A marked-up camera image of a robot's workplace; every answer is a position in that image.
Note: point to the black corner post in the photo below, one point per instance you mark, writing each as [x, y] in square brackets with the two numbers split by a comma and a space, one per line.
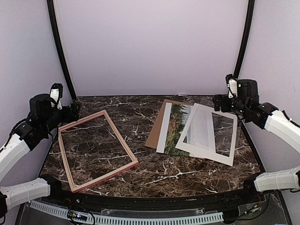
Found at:
[245, 37]
[59, 48]

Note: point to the clear acrylic sheet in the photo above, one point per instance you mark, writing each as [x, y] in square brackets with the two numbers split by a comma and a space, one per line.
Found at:
[222, 129]

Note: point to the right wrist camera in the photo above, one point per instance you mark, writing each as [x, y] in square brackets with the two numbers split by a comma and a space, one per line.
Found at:
[232, 86]

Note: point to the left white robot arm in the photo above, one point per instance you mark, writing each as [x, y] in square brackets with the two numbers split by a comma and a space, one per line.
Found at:
[46, 114]

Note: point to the brown cardboard backing board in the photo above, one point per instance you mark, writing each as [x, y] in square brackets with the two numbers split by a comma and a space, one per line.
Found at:
[153, 137]

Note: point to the landscape photo print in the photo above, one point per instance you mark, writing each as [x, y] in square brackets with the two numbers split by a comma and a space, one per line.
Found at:
[174, 119]

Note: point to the left black corner post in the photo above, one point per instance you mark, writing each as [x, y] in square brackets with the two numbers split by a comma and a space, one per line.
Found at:
[59, 48]

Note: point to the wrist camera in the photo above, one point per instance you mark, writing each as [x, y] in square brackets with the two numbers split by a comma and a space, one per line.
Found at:
[56, 93]
[232, 86]

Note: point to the pink wooden picture frame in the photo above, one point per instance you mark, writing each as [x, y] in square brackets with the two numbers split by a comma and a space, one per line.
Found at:
[93, 151]

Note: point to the right black corner post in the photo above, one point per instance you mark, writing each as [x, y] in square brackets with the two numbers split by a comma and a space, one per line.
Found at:
[245, 37]

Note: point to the white slotted cable duct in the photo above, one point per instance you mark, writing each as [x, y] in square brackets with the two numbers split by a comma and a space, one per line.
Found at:
[123, 218]

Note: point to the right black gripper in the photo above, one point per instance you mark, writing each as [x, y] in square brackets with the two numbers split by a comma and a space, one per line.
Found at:
[225, 107]

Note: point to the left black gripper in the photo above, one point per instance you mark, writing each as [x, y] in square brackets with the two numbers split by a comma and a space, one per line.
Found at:
[74, 112]

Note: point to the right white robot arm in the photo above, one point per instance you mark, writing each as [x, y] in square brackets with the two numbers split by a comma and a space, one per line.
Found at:
[242, 99]

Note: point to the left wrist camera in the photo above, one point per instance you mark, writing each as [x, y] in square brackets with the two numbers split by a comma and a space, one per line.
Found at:
[56, 93]

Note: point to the white mat board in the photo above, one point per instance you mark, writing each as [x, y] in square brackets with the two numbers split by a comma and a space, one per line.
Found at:
[198, 136]

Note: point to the black front rail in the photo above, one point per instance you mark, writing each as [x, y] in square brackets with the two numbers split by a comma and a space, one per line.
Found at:
[223, 201]

